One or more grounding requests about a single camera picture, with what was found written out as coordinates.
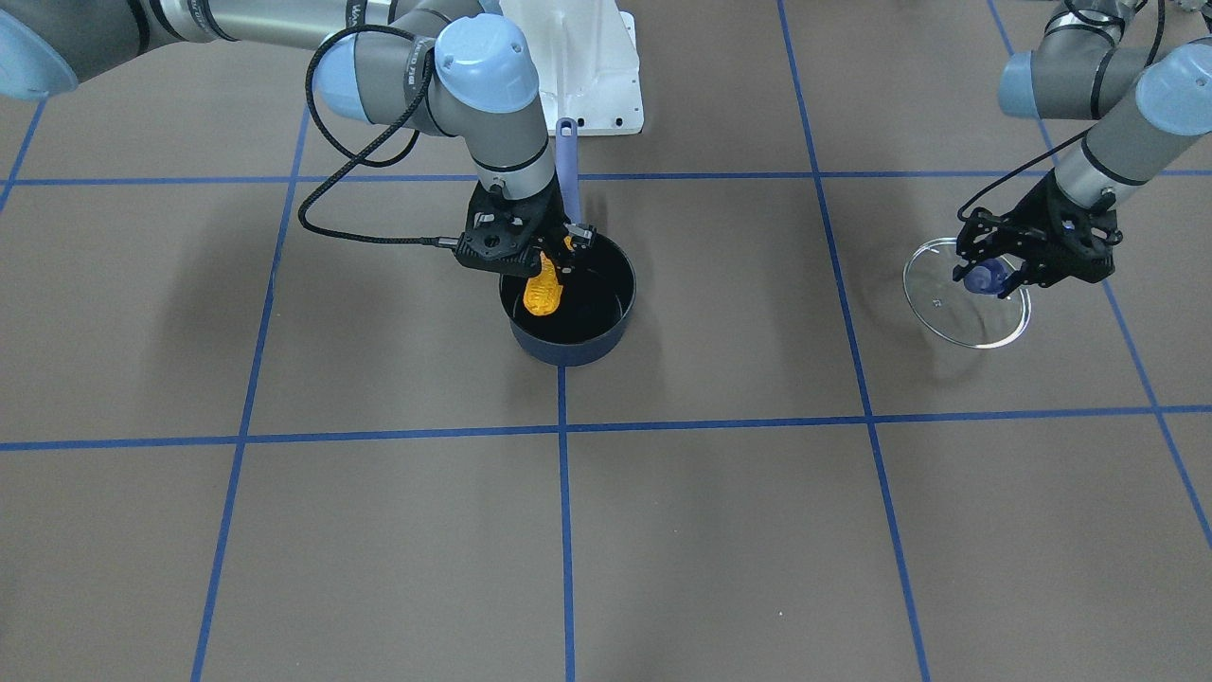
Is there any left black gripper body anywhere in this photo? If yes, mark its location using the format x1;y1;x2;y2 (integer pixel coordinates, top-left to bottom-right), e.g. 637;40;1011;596
954;171;1124;290

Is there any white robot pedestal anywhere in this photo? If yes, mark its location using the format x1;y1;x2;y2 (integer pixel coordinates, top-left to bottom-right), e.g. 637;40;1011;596
501;1;645;134

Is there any dark blue saucepan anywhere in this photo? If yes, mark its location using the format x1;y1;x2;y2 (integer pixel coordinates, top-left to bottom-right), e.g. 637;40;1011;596
498;119;638;367

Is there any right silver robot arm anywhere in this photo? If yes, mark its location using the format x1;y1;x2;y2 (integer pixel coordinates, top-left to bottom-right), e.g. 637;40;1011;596
1;1;594;277

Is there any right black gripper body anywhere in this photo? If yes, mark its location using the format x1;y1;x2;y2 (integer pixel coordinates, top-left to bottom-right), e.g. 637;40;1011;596
455;180;595;277

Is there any glass pot lid blue knob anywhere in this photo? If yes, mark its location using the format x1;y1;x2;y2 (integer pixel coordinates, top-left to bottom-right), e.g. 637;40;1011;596
901;237;1033;350

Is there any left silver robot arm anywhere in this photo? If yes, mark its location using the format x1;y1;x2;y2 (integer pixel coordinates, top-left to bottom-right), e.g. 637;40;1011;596
951;1;1211;298

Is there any yellow toy corn cob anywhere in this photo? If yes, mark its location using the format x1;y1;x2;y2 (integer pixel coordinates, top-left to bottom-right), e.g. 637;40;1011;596
521;252;564;316

